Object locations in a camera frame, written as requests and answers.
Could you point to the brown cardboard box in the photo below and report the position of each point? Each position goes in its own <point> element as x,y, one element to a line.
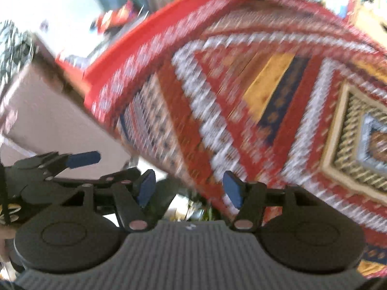
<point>45,117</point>

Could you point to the red table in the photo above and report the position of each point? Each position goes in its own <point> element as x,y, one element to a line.
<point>127,51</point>

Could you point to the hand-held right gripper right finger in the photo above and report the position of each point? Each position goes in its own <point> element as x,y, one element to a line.
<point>232,191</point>

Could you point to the black white patterned cloth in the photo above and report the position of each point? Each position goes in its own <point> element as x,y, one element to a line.
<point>13,51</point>

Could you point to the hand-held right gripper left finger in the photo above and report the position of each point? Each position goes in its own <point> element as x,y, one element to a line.
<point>145,190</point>

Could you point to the red snack packet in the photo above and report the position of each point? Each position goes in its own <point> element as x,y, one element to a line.
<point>116,16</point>

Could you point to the dark bag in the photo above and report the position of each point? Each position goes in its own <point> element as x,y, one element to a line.
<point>166,198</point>

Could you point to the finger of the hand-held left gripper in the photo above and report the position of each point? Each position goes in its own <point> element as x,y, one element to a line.
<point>121,176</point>
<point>84,158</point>

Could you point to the red patterned tablecloth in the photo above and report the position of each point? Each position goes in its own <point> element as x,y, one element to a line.
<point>242,111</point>

